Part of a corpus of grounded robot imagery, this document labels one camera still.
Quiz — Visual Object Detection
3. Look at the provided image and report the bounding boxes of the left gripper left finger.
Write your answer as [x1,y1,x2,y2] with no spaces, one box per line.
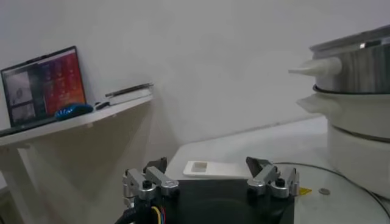
[122,156,180,202]

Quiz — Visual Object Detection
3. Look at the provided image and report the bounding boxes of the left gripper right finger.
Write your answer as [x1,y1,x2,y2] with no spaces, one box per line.
[246,156,301,200]

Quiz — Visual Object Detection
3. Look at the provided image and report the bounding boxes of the stainless steel steamer basket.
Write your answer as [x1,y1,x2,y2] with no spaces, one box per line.
[288,24,390,94]

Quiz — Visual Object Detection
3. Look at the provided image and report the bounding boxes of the round glass pot lid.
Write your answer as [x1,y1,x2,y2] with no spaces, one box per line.
[271,162,390,224]

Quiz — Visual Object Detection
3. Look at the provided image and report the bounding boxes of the white side desk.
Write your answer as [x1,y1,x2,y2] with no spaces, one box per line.
[0,94,155,224]

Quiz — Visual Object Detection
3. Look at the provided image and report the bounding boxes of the black flat hard drive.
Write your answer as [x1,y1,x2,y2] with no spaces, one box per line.
[105,82,154,98]

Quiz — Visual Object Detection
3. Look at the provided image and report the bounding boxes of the white electric pot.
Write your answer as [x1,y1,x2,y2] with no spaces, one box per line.
[297,91,390,200]

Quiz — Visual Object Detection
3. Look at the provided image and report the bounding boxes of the blue computer mouse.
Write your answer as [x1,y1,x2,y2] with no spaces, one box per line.
[54,102,94,122]

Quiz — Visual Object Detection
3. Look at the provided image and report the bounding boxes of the black laptop red screen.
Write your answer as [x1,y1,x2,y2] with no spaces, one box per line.
[0,45,88,138]

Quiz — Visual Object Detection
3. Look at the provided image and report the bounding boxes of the coloured gripper wires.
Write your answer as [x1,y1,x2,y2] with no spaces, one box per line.
[151,205,167,224]

